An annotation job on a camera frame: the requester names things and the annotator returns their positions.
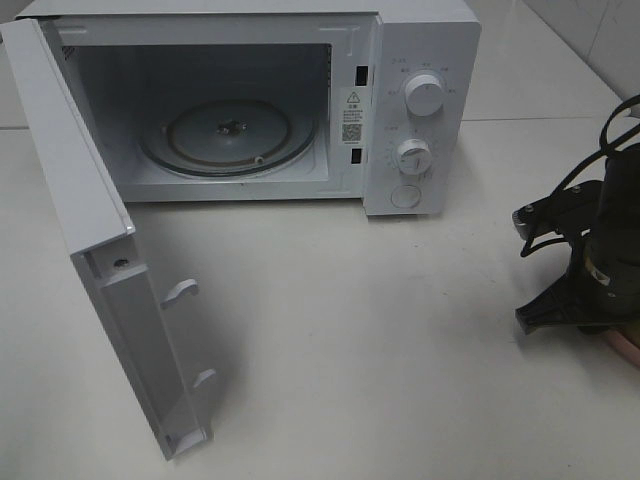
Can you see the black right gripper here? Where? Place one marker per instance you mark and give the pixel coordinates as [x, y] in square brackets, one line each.
[602, 292]

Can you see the pink round plate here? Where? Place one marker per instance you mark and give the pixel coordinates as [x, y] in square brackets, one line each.
[625, 341]

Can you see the round white door button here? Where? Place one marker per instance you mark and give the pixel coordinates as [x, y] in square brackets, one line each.
[406, 196]

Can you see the white timer knob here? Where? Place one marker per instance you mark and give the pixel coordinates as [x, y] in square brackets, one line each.
[413, 157]

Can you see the white microwave door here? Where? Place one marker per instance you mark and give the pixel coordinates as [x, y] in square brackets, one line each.
[100, 234]

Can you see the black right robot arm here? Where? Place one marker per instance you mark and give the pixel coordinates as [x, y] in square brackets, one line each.
[600, 222]

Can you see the white upper power knob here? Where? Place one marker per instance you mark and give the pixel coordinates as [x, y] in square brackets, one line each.
[424, 94]

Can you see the white microwave oven body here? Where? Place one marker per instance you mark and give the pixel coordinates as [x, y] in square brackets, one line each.
[345, 62]

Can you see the glass microwave turntable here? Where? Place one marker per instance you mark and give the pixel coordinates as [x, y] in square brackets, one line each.
[228, 138]

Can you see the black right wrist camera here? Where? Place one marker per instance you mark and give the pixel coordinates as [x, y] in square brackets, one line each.
[571, 212]

